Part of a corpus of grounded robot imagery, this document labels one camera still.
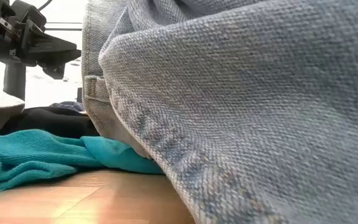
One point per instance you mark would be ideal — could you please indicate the black garment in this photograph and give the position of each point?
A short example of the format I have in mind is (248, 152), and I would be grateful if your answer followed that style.
(51, 123)

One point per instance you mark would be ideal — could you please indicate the light blue denim jeans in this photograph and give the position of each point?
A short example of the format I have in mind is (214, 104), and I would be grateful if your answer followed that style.
(228, 93)

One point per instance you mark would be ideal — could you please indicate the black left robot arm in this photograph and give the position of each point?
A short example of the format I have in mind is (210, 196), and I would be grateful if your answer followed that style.
(14, 81)

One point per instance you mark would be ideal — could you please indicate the blue plaid shirt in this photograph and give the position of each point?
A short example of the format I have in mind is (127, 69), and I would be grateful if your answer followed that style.
(68, 105)

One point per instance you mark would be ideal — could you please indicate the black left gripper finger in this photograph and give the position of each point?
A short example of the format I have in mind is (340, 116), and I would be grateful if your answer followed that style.
(48, 49)
(56, 72)

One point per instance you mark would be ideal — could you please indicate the teal sock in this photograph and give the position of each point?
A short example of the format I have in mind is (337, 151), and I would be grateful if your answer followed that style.
(26, 155)
(120, 155)

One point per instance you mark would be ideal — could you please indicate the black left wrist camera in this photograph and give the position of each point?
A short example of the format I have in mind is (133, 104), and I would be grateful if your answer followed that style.
(30, 12)

